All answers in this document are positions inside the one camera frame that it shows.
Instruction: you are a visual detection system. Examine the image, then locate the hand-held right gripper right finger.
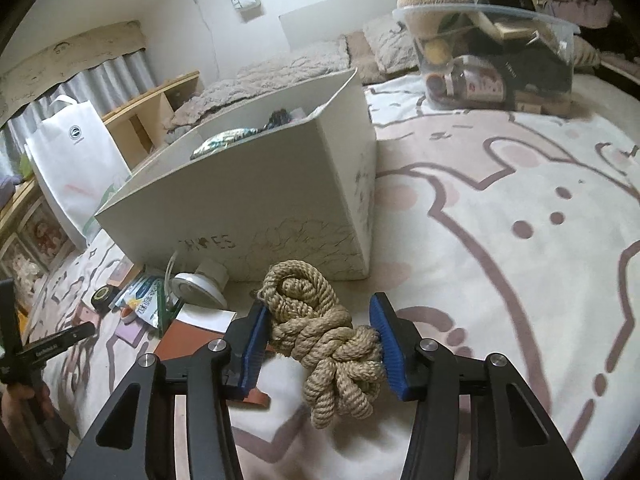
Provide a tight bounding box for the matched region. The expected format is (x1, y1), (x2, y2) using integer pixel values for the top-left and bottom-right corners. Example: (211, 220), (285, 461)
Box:
(369, 292), (583, 480)

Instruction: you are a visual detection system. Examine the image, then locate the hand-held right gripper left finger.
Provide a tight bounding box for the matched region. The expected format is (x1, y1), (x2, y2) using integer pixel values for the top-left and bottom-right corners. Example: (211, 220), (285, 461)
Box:
(62, 301), (271, 480)

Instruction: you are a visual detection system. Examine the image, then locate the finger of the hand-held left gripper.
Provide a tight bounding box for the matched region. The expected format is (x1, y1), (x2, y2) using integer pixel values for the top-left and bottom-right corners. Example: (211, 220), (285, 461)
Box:
(55, 322), (97, 350)

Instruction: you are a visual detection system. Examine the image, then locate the beige rope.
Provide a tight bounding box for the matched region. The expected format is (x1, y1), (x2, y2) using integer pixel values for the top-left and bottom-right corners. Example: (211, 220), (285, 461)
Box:
(257, 259), (387, 431)

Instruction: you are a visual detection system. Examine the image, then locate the white cardboard box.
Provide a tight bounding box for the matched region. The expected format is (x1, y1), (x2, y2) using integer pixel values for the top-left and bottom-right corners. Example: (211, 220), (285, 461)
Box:
(94, 67), (378, 283)

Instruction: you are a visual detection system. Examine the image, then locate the person's left hand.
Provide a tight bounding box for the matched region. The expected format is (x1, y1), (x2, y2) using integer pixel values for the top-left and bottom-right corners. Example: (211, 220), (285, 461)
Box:
(0, 382), (54, 443)

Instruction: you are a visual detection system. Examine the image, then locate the white paper card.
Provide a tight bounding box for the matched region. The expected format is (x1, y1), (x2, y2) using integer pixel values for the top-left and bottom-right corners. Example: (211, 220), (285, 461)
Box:
(176, 305), (237, 334)

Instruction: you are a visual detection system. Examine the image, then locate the pink notepad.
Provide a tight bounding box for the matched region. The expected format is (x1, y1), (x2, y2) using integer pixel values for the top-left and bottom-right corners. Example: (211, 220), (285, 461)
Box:
(116, 322), (151, 347)

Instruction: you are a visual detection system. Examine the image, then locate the brown leather piece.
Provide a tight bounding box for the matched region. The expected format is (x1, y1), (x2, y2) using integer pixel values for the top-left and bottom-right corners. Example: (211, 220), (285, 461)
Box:
(152, 319), (271, 409)

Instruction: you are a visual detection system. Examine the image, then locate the blue and white packet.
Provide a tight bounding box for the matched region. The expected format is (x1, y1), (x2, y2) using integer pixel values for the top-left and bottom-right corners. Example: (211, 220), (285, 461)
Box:
(112, 277), (169, 329)

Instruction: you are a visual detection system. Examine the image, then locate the small white fan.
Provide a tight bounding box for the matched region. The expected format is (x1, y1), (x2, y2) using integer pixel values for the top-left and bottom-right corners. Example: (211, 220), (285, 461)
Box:
(167, 261), (231, 307)

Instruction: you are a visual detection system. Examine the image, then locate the green clothes peg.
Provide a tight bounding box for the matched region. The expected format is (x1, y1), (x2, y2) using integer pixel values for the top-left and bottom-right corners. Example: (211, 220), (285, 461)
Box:
(156, 292), (177, 337)

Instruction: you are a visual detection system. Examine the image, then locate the framed floral picture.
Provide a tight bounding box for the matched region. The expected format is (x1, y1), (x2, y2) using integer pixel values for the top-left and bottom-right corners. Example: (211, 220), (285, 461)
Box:
(17, 204), (77, 267)

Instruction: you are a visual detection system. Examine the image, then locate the white tote bag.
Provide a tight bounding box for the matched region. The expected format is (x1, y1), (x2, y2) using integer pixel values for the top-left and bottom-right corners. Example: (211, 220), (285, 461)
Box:
(24, 95), (132, 251)

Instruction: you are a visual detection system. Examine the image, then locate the patterned face mask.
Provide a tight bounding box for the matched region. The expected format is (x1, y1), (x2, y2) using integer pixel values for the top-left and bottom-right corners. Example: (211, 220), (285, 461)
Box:
(190, 127), (261, 161)

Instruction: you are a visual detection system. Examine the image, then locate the wooden shelf unit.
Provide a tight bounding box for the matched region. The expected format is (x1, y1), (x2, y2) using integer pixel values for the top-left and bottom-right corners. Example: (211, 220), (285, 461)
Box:
(0, 71), (202, 286)

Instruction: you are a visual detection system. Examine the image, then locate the grey curtain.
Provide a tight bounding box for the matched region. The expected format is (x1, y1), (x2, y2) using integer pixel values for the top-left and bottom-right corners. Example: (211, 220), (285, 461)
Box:
(0, 49), (157, 181)

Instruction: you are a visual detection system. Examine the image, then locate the grey fluffy pillow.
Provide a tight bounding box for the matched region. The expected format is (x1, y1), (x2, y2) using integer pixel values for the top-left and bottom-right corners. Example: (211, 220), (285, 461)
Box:
(362, 14), (427, 77)
(167, 35), (352, 132)

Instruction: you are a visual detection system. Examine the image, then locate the beige printed valance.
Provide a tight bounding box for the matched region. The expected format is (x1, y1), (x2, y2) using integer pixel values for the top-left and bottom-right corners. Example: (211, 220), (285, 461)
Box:
(0, 20), (147, 127)

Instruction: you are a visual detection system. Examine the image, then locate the clear plastic storage bin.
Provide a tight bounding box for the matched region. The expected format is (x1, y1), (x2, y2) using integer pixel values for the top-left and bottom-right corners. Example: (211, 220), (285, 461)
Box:
(392, 2), (582, 119)

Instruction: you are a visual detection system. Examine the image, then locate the brown fleece blanket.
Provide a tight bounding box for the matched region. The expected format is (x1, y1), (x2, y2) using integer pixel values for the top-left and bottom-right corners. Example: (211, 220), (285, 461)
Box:
(345, 30), (426, 86)

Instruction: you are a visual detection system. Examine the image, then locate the black box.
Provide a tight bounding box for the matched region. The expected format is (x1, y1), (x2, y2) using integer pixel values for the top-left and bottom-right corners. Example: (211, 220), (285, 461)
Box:
(476, 0), (539, 14)

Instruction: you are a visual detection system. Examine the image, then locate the pile of clothes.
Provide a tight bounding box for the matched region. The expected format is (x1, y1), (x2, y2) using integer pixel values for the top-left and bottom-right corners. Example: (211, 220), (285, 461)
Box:
(542, 0), (617, 32)

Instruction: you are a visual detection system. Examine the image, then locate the wall hook with cord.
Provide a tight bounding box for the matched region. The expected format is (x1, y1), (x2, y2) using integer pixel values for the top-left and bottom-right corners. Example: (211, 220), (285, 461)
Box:
(181, 0), (221, 77)

